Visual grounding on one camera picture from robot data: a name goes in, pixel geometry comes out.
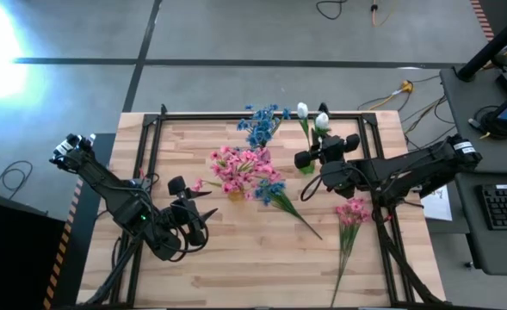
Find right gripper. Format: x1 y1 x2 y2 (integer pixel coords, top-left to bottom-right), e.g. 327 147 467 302
294 133 362 170

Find black floor cable loop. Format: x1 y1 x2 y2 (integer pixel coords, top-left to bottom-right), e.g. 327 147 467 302
315 0 349 22
0 159 34 202

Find black slanted pole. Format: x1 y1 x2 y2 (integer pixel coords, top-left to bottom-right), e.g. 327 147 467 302
456 10 507 83

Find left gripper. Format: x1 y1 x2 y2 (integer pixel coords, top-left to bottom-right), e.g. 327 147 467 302
162 175 219 255

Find black table frame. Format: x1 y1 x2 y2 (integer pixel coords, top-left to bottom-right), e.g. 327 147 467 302
84 102 446 309

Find black monitor base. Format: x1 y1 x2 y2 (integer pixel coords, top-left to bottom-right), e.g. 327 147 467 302
479 107 507 140

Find white paper sheet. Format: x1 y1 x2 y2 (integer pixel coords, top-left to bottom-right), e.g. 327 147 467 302
419 184 454 222

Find black hazard striped platform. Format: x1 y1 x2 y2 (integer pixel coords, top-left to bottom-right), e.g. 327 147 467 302
41 132 119 310

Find orange floor cable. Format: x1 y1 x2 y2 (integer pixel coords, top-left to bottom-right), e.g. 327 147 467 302
369 0 399 28

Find gray office desk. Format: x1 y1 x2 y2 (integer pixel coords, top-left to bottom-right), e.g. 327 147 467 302
440 68 507 276

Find yellow floor cable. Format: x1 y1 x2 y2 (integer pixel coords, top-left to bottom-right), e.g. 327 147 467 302
367 80 414 112

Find black floor cable bundle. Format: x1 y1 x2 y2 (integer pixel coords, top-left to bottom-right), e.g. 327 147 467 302
356 75 459 152

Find black cabinet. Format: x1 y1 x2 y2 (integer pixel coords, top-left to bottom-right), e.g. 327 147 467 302
0 189 67 310

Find black computer keyboard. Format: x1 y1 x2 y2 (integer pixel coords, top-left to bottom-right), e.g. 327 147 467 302
479 183 507 232

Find blue flower bunch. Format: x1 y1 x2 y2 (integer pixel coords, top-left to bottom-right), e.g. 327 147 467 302
244 102 292 130
235 115 280 150
255 179 324 241

